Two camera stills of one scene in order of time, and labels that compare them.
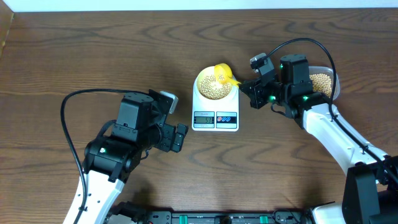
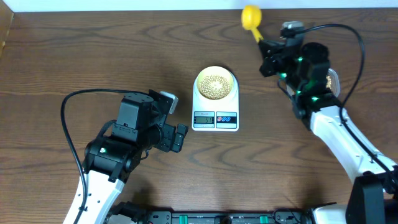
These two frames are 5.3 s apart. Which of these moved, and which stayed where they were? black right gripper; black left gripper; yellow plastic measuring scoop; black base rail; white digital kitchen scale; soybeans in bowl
Moved: yellow plastic measuring scoop; black right gripper
Stayed: white digital kitchen scale; soybeans in bowl; black base rail; black left gripper
